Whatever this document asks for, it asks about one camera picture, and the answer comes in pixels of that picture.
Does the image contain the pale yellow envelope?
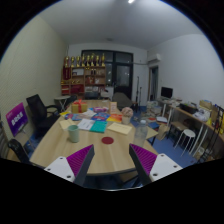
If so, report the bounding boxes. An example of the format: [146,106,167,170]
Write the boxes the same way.
[106,122,133,136]

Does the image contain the yellow gift box red ribbon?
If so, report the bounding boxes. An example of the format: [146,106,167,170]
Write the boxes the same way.
[70,99,89,114]

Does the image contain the grey armchair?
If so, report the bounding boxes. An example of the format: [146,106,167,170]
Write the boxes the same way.
[112,92,134,109]

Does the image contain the white round stool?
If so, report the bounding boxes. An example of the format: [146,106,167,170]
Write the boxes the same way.
[173,128,197,158]

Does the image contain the white printed booklet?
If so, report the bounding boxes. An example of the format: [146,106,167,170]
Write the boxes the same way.
[76,118,96,131]

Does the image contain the purple sign board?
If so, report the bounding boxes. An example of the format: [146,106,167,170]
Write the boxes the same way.
[5,102,29,138]

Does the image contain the white wall air conditioner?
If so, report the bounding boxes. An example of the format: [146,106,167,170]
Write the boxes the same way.
[146,53,163,63]

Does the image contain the red and orange book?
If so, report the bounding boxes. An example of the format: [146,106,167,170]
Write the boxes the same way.
[106,113,124,124]

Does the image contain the blue patterned book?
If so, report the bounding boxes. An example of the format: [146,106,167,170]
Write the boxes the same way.
[63,113,83,122]

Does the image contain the wooden shelf unit with trophies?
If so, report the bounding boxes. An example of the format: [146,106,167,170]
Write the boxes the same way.
[60,53,108,98]

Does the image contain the long wooden side desk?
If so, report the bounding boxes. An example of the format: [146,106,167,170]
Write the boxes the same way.
[166,99,224,161]

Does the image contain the standing orange card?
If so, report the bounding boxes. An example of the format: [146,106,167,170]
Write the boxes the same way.
[109,101,119,115]

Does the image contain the teal book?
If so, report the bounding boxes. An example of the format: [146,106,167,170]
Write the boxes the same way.
[89,120,109,134]

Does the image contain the small round white table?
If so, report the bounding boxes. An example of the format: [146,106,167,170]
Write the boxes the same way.
[53,95,72,113]

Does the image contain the dark glass door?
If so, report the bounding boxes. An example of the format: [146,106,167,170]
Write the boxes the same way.
[81,49,134,99]

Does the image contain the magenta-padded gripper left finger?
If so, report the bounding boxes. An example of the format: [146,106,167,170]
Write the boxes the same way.
[44,144,96,187]

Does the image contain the cream flat box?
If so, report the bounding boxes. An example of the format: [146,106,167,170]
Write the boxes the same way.
[59,118,77,131]

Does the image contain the blue and red book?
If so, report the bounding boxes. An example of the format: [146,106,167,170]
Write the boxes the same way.
[90,112,111,122]

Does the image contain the flat round red coaster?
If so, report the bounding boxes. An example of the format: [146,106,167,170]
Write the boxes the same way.
[101,136,115,145]

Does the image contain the black office chair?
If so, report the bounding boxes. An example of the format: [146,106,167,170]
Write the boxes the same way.
[25,93,62,138]

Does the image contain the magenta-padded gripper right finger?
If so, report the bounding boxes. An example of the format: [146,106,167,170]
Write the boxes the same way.
[128,143,183,186]

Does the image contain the clear plastic water bottle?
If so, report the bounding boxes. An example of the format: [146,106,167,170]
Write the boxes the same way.
[133,119,149,148]

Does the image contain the black tripod stand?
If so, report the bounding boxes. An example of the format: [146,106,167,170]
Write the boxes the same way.
[134,75,143,104]

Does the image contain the pale green cup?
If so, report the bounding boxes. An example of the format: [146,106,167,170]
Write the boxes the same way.
[67,124,81,144]

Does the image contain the black chair backrest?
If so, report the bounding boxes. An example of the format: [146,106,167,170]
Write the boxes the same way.
[7,138,44,168]

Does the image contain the pink flowers in white pot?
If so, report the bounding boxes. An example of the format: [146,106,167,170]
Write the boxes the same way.
[120,106,134,126]

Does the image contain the black computer monitor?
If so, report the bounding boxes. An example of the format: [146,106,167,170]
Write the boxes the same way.
[160,86,174,99]

